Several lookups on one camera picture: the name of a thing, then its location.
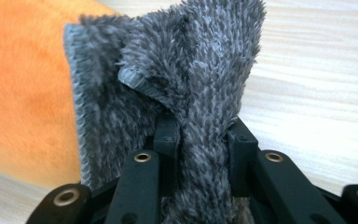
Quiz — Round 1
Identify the orange plush toy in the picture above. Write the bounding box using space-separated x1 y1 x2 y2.
0 0 119 190

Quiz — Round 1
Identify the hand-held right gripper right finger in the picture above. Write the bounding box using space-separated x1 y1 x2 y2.
227 117 259 198

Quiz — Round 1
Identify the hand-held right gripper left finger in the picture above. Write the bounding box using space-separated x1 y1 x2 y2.
153 115 181 198

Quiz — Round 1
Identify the grey fluffy cloth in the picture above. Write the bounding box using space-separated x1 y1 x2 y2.
63 0 267 224

